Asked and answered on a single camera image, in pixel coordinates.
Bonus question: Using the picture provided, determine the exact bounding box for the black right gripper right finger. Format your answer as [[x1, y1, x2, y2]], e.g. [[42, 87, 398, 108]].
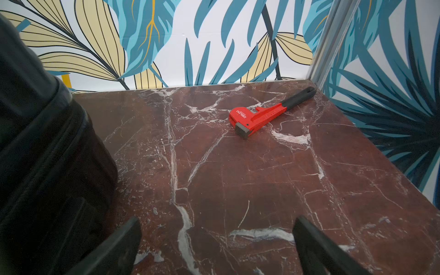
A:
[[292, 215, 370, 275]]

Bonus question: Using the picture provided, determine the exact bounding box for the black hard-shell suitcase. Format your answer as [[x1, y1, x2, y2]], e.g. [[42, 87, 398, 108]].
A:
[[1, 17, 118, 275]]

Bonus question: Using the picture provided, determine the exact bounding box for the red pipe wrench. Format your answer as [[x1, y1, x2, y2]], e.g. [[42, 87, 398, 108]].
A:
[[229, 87, 316, 139]]

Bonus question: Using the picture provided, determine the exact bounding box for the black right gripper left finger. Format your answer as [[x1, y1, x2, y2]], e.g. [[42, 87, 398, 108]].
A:
[[67, 217, 142, 275]]

